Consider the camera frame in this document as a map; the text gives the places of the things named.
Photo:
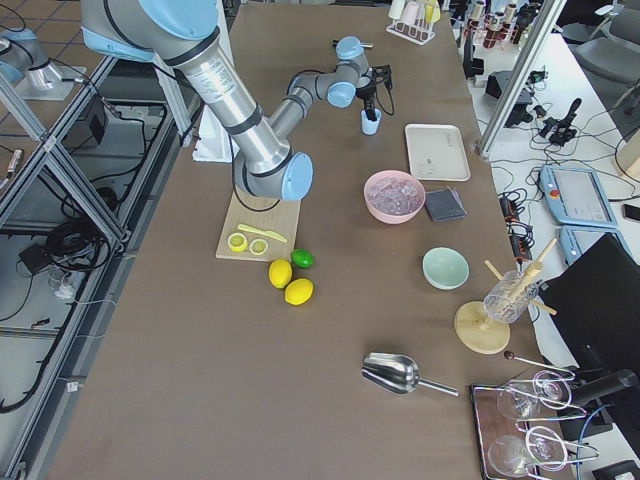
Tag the steel muddler black tip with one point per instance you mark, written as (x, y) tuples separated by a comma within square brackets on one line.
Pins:
[(365, 45)]

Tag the light blue plastic cup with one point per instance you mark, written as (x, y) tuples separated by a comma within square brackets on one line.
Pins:
[(370, 127)]

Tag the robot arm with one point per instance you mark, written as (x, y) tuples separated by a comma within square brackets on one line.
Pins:
[(186, 36), (23, 57)]

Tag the upper wine glass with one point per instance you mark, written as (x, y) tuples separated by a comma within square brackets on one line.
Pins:
[(524, 399)]

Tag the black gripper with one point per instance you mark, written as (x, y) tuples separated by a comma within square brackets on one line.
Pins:
[(368, 93)]

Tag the light green bowl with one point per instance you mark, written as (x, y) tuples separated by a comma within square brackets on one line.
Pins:
[(445, 268)]

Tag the green lime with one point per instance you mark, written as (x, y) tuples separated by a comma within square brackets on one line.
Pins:
[(302, 258)]

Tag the yellow lemon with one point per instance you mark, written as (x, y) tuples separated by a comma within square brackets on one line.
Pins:
[(299, 291), (280, 273)]

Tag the pink bowl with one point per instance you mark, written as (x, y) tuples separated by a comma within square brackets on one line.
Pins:
[(393, 196)]

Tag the aluminium frame post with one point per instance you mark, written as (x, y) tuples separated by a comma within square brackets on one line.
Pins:
[(543, 25)]

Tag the long bar spoon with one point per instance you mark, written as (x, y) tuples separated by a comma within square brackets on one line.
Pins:
[(510, 355)]

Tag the blue teach pendant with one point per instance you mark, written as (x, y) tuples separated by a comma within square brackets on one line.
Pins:
[(576, 197), (575, 240)]

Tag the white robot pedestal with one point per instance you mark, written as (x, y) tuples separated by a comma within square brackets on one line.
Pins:
[(212, 144)]

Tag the wooden cutting board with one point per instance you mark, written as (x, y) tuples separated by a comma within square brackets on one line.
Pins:
[(263, 214)]

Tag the textured clear glass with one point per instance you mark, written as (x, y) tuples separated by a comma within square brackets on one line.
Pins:
[(506, 302)]

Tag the cup rack with cups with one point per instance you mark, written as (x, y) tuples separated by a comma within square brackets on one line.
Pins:
[(414, 21)]

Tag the wooden cup stand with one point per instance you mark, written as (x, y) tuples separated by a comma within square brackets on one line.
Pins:
[(473, 326)]

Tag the metal ice scoop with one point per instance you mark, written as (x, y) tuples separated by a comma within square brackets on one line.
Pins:
[(399, 374)]

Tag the lower wine glass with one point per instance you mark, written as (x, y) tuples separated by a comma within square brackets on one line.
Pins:
[(540, 450)]

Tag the grey folded cloth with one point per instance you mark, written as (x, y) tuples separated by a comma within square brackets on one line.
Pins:
[(444, 205)]

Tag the black monitor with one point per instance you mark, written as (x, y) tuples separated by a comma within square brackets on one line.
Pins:
[(597, 304)]

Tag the cream rabbit tray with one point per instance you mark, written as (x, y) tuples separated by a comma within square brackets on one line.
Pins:
[(436, 153)]

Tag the lemon half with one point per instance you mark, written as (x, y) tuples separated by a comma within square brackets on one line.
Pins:
[(237, 242)]

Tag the yellow plastic knife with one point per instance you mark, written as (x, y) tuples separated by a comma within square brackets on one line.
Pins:
[(266, 233)]

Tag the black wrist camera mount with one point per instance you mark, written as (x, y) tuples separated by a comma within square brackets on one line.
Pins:
[(382, 75)]

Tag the lemon slice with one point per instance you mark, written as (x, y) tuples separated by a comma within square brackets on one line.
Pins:
[(258, 246)]

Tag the wine glass rack tray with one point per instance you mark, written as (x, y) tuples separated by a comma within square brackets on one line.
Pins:
[(490, 424)]

